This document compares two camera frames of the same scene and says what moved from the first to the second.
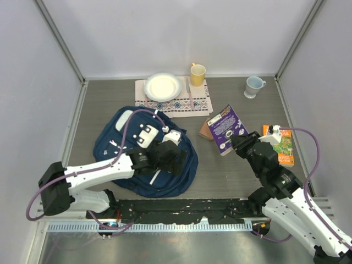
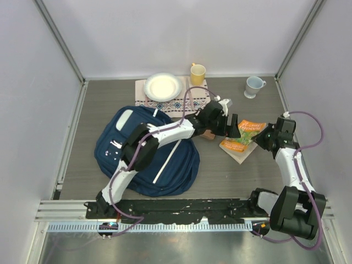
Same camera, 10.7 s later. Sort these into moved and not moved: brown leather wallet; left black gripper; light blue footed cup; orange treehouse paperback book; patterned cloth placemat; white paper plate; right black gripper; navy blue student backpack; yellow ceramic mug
Moved: orange treehouse paperback book; right black gripper; left black gripper
Not moved: light blue footed cup; brown leather wallet; navy blue student backpack; patterned cloth placemat; white paper plate; yellow ceramic mug
